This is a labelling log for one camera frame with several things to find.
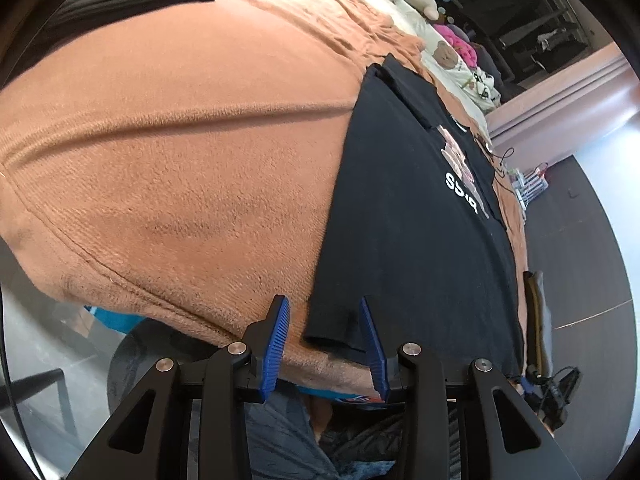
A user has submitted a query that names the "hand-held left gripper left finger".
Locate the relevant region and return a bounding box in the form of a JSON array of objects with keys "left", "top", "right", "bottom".
[{"left": 65, "top": 295, "right": 292, "bottom": 480}]

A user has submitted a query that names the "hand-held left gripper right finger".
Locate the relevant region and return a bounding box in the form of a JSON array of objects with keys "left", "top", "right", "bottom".
[{"left": 359, "top": 296, "right": 583, "bottom": 480}]

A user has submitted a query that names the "black bear print t-shirt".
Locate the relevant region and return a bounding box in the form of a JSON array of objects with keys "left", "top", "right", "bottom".
[{"left": 300, "top": 54, "right": 526, "bottom": 378}]

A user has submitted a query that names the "stack of folded clothes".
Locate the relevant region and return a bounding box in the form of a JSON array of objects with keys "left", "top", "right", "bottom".
[{"left": 522, "top": 270, "right": 556, "bottom": 376}]

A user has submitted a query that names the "striped gift bag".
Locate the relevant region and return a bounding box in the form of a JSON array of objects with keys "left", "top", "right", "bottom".
[{"left": 515, "top": 162, "right": 551, "bottom": 206}]

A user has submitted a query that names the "brown blanket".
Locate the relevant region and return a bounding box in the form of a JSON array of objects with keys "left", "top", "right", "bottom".
[{"left": 0, "top": 0, "right": 531, "bottom": 398}]

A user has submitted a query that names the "black and white cloth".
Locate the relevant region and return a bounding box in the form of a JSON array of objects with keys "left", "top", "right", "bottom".
[{"left": 462, "top": 67, "right": 501, "bottom": 106}]

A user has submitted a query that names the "pink curtain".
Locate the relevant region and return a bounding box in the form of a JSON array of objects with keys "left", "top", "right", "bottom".
[{"left": 487, "top": 42, "right": 640, "bottom": 153}]

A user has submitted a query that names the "pink plush toy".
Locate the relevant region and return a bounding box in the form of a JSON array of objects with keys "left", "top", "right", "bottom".
[{"left": 432, "top": 22, "right": 478, "bottom": 68}]

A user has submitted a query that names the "cream bed sheet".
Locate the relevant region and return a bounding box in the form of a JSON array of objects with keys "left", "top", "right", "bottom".
[{"left": 345, "top": 0, "right": 441, "bottom": 48}]

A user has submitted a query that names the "dark hanging garment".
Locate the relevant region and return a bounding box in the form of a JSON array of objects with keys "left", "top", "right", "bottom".
[{"left": 530, "top": 25, "right": 576, "bottom": 61}]

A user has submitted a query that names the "grey hanging garment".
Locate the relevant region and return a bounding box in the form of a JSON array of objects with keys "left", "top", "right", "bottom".
[{"left": 500, "top": 7, "right": 571, "bottom": 51}]

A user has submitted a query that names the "black hanging coat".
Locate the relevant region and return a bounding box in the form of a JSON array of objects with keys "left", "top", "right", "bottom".
[{"left": 465, "top": 0, "right": 566, "bottom": 41}]

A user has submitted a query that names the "black metal frame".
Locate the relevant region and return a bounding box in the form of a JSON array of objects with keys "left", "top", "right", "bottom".
[{"left": 0, "top": 367, "right": 81, "bottom": 453}]

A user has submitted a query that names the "black charger with cable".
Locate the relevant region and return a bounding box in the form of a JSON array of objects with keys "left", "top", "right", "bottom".
[{"left": 475, "top": 132, "right": 517, "bottom": 196}]

